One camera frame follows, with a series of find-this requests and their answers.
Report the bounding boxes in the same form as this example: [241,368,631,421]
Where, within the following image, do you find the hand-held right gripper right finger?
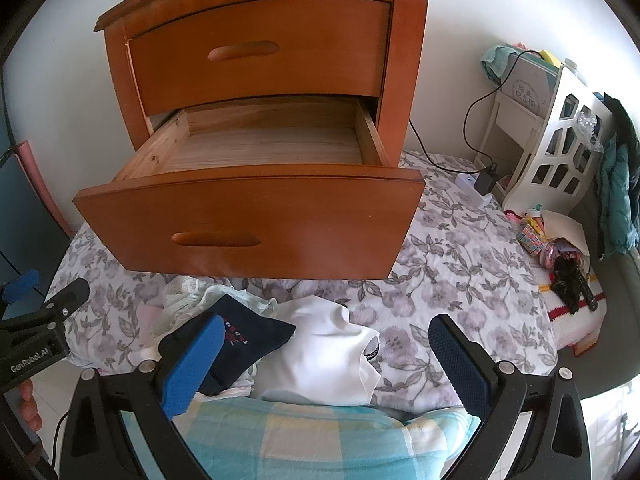
[429,314,593,480]

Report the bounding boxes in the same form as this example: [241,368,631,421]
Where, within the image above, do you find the person's left hand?
[17,379,45,433]

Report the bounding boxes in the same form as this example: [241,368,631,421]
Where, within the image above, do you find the clear plastic bag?
[575,110,603,153]

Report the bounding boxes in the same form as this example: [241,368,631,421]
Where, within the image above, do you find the pastel chequered toy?
[517,222,548,258]

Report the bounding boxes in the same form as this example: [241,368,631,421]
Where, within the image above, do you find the teal cloth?
[481,44,521,83]

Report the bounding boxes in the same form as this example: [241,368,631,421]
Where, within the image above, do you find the white power strip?
[454,172,493,206]

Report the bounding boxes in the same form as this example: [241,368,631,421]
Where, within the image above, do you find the light blue plaid cloth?
[172,394,482,480]

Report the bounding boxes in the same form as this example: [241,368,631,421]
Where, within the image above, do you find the grey floral blanket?
[44,150,563,408]

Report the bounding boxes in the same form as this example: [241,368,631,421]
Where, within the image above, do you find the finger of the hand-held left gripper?
[0,268,42,311]
[42,276,92,323]

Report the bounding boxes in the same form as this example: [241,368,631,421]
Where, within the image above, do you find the pale printed album box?
[500,52,563,111]

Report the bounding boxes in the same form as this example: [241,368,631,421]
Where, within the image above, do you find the black power adapter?
[472,162,498,196]

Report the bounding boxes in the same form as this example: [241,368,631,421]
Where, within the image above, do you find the wooden drawer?
[125,0,393,117]
[72,95,426,279]

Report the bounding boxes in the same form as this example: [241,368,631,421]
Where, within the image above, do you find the black power cable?
[461,49,546,171]
[408,119,481,177]

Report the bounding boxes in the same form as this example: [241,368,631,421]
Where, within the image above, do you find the black toy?
[550,257,581,306]

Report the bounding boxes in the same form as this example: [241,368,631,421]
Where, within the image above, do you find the mint lace underwear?
[162,275,278,322]

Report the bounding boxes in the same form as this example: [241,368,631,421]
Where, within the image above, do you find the dark underwear red print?
[157,294,297,396]

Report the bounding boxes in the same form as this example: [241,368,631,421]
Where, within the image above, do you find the teal jacket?
[592,91,640,261]

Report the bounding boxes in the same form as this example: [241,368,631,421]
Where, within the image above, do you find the white lattice shelf rack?
[477,62,608,213]

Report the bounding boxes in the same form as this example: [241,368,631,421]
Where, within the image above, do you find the pink underwear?
[131,302,168,341]

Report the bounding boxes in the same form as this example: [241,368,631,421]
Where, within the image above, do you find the wooden nightstand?
[94,0,441,171]

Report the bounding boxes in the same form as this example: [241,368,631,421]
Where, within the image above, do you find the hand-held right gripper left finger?
[59,311,226,480]

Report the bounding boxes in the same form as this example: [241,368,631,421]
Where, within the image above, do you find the white underwear black waistband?
[250,296,382,407]

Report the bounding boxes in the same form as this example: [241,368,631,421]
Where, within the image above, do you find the thin black cable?
[50,410,71,466]

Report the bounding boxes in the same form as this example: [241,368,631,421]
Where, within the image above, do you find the black remote control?
[575,265,601,311]

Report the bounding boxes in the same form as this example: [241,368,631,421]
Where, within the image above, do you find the white knitted mat red trim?
[537,255,608,358]

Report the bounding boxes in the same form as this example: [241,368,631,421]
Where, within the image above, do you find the closed wooden drawer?
[125,0,393,117]

